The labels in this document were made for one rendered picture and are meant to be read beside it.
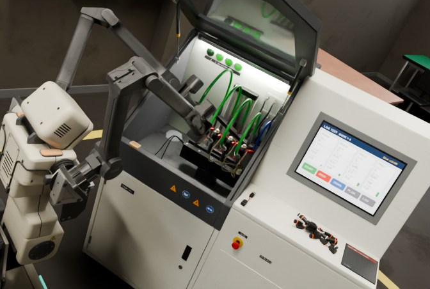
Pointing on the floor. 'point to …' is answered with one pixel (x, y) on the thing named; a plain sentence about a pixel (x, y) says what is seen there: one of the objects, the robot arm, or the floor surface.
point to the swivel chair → (420, 89)
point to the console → (277, 253)
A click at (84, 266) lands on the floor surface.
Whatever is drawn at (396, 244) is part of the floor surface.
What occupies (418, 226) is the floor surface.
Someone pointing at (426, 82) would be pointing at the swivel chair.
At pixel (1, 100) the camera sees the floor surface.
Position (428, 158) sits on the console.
